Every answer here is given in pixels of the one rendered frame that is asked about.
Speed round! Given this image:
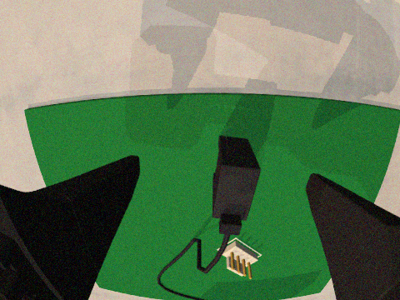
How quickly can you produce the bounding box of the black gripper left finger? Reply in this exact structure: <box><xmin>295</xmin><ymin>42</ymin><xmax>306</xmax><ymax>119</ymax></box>
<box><xmin>0</xmin><ymin>156</ymin><xmax>140</xmax><ymax>300</ymax></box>

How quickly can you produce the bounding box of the black cable with connector plug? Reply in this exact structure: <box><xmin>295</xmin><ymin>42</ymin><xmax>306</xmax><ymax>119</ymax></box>
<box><xmin>157</xmin><ymin>136</ymin><xmax>261</xmax><ymax>300</ymax></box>

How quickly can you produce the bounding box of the green circuit board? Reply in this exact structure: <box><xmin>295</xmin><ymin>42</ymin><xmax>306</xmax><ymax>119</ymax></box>
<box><xmin>24</xmin><ymin>92</ymin><xmax>400</xmax><ymax>300</ymax></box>

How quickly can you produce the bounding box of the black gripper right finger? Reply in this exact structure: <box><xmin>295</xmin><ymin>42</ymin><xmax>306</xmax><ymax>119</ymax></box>
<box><xmin>306</xmin><ymin>173</ymin><xmax>400</xmax><ymax>300</ymax></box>

